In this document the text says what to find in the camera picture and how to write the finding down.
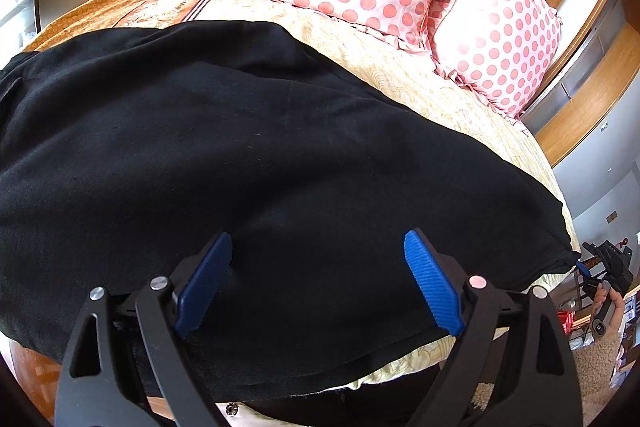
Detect person's right hand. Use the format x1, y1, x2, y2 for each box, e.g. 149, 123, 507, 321
590, 282, 625, 340

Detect window with curtain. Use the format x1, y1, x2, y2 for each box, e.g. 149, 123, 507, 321
0, 0, 40, 66

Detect black pants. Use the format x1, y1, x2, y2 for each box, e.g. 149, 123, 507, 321
1, 22, 576, 402

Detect wooden door frame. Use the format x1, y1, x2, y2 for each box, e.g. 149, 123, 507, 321
526, 0, 639, 166

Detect person's black trouser legs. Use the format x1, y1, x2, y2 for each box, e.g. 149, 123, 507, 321
246, 365, 440, 427

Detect polka dot pillow near door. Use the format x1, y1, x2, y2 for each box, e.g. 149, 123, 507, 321
427, 0, 562, 119

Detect cream patterned bedspread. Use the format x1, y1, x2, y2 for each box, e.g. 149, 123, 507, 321
112, 0, 584, 427

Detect orange bed skirt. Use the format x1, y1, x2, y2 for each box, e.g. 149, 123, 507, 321
22, 0, 222, 53

